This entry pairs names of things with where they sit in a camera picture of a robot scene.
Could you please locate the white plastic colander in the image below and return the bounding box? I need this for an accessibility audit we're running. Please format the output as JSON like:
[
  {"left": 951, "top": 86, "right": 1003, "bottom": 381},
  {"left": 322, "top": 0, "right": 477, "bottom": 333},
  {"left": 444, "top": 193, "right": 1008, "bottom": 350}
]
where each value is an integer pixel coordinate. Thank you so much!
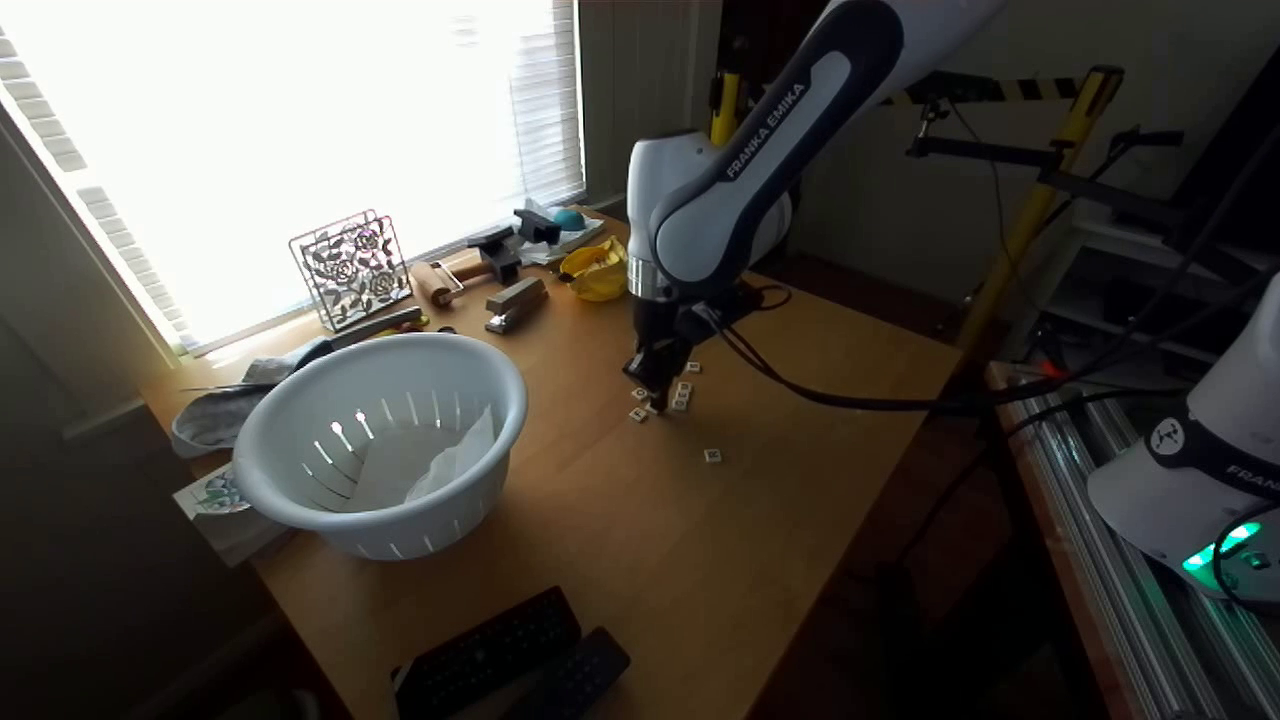
[{"left": 233, "top": 329, "right": 531, "bottom": 563}]

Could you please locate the teal black tool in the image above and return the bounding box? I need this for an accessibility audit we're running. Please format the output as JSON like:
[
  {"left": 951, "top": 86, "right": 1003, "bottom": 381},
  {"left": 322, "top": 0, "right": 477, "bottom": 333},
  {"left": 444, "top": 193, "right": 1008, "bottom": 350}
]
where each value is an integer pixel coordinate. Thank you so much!
[{"left": 513, "top": 201, "right": 609, "bottom": 264}]

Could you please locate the yellow post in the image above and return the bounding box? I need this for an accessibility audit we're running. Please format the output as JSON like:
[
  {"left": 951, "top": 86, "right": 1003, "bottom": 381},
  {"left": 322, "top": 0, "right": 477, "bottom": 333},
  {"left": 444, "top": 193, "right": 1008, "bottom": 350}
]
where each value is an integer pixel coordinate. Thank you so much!
[
  {"left": 955, "top": 64, "right": 1126, "bottom": 366},
  {"left": 703, "top": 68, "right": 743, "bottom": 153}
]

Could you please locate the dark grey stapler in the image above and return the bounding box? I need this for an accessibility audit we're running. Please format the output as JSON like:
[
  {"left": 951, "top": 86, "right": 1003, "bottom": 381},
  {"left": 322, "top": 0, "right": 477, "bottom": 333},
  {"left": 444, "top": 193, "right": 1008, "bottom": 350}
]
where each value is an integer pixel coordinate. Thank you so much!
[{"left": 480, "top": 273, "right": 550, "bottom": 339}]

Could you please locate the yellow black striped bar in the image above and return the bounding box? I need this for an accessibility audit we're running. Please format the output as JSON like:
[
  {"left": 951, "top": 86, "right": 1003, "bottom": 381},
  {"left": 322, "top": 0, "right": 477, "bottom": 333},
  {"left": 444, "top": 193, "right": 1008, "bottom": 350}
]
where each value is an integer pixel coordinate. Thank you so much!
[{"left": 883, "top": 68, "right": 1126, "bottom": 110}]

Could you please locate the patterned paper pad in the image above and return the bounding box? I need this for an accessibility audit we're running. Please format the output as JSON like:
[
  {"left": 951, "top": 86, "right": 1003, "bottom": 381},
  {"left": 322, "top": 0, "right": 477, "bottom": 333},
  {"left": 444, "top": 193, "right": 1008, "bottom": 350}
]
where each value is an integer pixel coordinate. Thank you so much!
[{"left": 172, "top": 459, "right": 292, "bottom": 570}]

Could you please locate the black white patterned cube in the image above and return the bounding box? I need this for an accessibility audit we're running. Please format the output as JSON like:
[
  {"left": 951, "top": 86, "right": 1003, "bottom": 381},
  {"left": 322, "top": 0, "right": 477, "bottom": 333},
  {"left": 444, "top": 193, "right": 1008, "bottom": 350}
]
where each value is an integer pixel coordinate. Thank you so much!
[{"left": 282, "top": 204, "right": 420, "bottom": 334}]

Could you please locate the black camera on boom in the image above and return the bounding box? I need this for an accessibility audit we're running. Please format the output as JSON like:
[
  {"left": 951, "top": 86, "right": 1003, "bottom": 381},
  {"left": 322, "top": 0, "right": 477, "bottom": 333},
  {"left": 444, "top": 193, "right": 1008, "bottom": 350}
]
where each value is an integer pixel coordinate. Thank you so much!
[{"left": 907, "top": 68, "right": 1008, "bottom": 109}]

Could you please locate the white shelf unit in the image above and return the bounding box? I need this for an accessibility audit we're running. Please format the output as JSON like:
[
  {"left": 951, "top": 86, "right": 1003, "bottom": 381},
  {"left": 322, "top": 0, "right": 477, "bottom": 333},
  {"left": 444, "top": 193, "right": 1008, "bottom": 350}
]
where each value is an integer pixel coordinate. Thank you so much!
[{"left": 1012, "top": 210, "right": 1270, "bottom": 384}]

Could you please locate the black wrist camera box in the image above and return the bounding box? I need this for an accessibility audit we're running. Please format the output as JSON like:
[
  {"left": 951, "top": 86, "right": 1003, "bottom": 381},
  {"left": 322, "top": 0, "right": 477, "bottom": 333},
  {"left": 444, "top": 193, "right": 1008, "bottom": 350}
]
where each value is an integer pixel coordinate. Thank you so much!
[{"left": 692, "top": 275, "right": 769, "bottom": 333}]

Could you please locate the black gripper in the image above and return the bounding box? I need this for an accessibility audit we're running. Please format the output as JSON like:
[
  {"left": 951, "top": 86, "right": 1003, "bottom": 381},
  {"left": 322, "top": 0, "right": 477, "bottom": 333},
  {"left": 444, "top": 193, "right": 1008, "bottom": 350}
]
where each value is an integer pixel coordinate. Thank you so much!
[{"left": 619, "top": 292, "right": 710, "bottom": 412}]

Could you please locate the black electronic device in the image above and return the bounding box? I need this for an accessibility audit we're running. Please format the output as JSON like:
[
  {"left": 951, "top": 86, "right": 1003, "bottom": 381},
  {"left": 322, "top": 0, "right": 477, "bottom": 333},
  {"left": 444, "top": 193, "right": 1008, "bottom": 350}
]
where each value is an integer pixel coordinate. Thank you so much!
[{"left": 391, "top": 585, "right": 634, "bottom": 720}]

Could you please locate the yellow bowl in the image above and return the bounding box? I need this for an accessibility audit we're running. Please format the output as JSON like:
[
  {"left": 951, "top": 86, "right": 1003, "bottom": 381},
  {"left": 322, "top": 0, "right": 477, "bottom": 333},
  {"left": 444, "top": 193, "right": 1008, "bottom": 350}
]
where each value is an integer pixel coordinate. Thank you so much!
[{"left": 557, "top": 231, "right": 630, "bottom": 309}]

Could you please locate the grey cloth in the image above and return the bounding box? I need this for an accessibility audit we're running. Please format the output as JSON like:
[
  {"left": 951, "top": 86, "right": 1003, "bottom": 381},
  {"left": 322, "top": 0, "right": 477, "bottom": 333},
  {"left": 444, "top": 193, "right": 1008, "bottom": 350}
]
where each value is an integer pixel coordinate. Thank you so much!
[{"left": 167, "top": 334, "right": 351, "bottom": 459}]

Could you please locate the aluminium rail frame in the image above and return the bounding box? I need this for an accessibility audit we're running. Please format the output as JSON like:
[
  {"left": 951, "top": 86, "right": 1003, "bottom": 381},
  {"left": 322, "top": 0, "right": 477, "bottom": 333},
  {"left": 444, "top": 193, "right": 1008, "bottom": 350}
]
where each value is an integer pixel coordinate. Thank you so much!
[{"left": 982, "top": 356, "right": 1280, "bottom": 720}]

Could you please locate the black clamp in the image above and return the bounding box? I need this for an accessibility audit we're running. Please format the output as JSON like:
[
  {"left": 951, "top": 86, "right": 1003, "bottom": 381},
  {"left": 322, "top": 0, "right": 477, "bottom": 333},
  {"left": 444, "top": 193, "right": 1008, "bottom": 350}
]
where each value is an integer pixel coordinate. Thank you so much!
[{"left": 468, "top": 219, "right": 529, "bottom": 287}]

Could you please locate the white window blind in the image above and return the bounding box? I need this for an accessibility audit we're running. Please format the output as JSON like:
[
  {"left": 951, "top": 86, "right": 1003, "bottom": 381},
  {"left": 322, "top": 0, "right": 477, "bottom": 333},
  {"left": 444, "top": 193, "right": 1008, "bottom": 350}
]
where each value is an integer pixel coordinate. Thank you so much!
[{"left": 513, "top": 0, "right": 590, "bottom": 209}]

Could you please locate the black cable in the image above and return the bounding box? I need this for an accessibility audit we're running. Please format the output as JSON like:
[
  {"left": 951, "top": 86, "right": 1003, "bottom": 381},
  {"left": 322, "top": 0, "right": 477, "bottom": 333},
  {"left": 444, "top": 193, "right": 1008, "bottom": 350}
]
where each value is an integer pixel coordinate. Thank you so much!
[{"left": 717, "top": 264, "right": 1280, "bottom": 442}]

